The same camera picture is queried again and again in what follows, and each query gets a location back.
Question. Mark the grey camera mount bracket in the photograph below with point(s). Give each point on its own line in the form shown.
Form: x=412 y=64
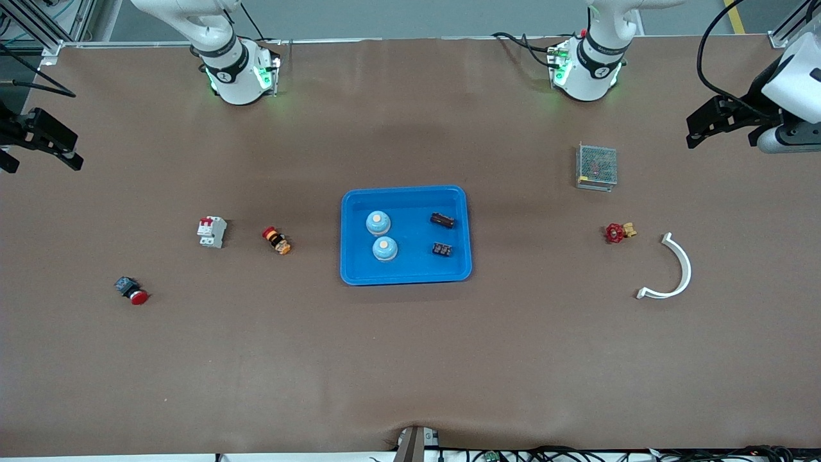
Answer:
x=414 y=446

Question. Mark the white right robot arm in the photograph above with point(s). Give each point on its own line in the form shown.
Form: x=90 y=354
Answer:
x=234 y=77

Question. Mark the red mushroom push button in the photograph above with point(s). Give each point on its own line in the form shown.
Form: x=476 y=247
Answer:
x=131 y=290

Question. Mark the aluminium frame post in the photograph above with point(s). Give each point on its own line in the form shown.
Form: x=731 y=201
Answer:
x=777 y=40
x=52 y=51

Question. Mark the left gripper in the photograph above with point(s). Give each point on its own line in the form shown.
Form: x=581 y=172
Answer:
x=755 y=101

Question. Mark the brass valve red handwheel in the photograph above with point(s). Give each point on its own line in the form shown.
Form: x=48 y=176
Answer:
x=614 y=233

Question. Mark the blue plastic tray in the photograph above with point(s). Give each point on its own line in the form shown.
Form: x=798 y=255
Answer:
x=410 y=212

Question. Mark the brown table cover mat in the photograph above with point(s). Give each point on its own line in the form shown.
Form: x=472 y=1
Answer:
x=410 y=353

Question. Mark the white curved plastic bracket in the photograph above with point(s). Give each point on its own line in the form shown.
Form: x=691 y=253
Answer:
x=688 y=269

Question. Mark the metal mesh power supply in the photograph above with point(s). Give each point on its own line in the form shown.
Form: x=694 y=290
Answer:
x=596 y=165

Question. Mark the white circuit breaker red switch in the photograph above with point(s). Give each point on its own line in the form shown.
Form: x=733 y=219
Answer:
x=211 y=232

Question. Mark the yellow red emergency stop switch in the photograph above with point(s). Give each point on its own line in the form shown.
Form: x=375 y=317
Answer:
x=276 y=240

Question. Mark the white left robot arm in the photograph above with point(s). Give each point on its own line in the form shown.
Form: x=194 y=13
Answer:
x=587 y=74

